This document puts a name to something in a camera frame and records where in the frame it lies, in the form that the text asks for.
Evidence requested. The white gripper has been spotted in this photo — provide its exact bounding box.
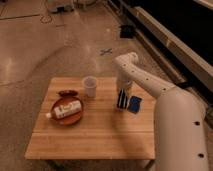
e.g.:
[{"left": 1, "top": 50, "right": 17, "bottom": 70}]
[{"left": 116, "top": 79, "right": 133, "bottom": 109}]

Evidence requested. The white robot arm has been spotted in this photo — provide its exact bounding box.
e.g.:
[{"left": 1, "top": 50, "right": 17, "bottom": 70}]
[{"left": 115, "top": 52, "right": 210, "bottom": 171}]

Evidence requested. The translucent plastic cup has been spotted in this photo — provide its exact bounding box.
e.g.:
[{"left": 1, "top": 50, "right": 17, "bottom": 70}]
[{"left": 82, "top": 76, "right": 97, "bottom": 98}]

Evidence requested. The wooden table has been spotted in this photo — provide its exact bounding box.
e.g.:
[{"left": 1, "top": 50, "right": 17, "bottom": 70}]
[{"left": 25, "top": 77, "right": 155, "bottom": 160}]

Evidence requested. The white plastic bottle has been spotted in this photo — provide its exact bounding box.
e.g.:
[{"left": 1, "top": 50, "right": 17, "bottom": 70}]
[{"left": 46, "top": 101, "right": 82, "bottom": 119}]

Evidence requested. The small brown snack packet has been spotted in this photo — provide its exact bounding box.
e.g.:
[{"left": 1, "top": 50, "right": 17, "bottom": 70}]
[{"left": 58, "top": 90, "right": 78, "bottom": 97}]

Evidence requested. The black box on floor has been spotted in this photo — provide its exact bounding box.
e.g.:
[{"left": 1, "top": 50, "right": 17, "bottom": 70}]
[{"left": 120, "top": 25, "right": 135, "bottom": 38}]

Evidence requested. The white equipment base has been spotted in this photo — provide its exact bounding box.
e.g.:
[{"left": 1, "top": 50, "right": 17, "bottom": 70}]
[{"left": 46, "top": 0, "right": 74, "bottom": 13}]

